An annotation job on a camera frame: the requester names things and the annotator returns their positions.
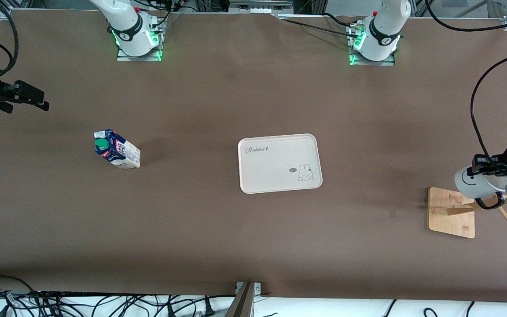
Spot white mug with black handle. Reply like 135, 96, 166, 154
455, 165, 507, 210

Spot blue milk carton green cap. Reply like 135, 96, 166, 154
94, 129, 141, 170

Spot wooden cup rack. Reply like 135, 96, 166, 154
427, 187, 507, 239

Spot brown table cover sheet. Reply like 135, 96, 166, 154
0, 9, 507, 304

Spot cream tray with rabbit print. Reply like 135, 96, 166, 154
238, 133, 323, 195

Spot aluminium profile bar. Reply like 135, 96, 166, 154
225, 282, 256, 317

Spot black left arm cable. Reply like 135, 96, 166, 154
424, 0, 507, 32
470, 49, 507, 164

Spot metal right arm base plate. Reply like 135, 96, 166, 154
116, 12, 163, 61

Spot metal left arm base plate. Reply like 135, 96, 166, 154
348, 22, 396, 66

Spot grey cable bundle at base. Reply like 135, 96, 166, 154
150, 0, 192, 33

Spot black cable on table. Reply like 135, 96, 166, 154
280, 18, 360, 39
322, 12, 355, 28

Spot small metal corner bracket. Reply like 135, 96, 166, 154
235, 282, 262, 295

